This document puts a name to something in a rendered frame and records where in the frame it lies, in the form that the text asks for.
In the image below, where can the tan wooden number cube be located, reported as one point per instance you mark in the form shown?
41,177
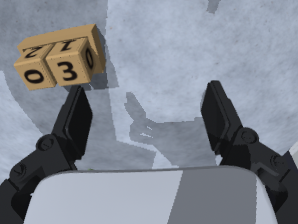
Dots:
34,69
72,61

